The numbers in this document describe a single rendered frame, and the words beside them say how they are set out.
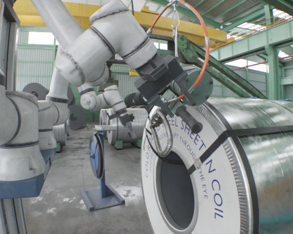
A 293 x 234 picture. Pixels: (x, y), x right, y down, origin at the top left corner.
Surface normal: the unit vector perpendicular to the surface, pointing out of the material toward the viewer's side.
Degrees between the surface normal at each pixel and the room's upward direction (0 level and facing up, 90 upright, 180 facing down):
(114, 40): 121
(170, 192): 58
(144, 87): 115
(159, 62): 50
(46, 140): 68
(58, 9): 76
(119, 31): 110
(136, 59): 130
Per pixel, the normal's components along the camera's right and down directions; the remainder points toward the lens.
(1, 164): -0.03, -0.34
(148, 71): -0.58, -0.63
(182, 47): 0.18, 0.04
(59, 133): 0.35, 0.22
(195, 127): 0.26, 0.45
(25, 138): 0.84, 0.04
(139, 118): 0.32, -0.41
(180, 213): 0.11, -0.94
